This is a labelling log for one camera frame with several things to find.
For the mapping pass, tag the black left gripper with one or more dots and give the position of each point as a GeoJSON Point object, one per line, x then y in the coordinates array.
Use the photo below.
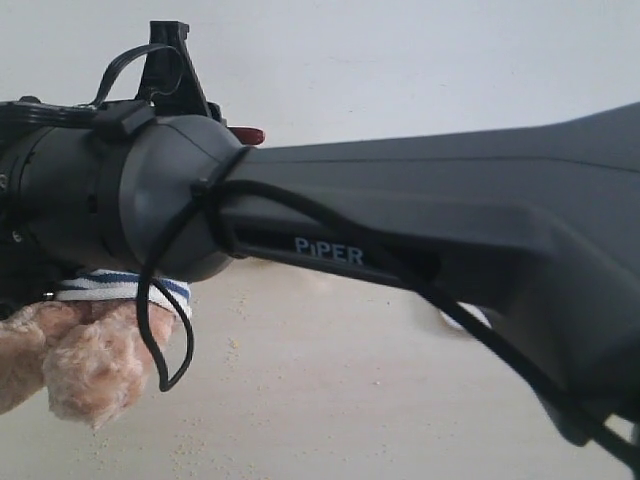
{"type": "Point", "coordinates": [24, 283]}

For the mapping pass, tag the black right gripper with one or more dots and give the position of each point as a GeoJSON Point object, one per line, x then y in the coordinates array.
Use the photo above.
{"type": "Point", "coordinates": [61, 203]}

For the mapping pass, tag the tan teddy bear striped sweater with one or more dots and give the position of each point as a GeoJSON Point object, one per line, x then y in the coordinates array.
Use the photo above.
{"type": "Point", "coordinates": [83, 347]}

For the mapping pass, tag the dark red wooden spoon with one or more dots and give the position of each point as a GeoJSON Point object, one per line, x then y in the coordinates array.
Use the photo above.
{"type": "Point", "coordinates": [250, 136]}

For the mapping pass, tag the black Piper right robot arm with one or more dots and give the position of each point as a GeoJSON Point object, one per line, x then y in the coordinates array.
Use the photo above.
{"type": "Point", "coordinates": [528, 237]}

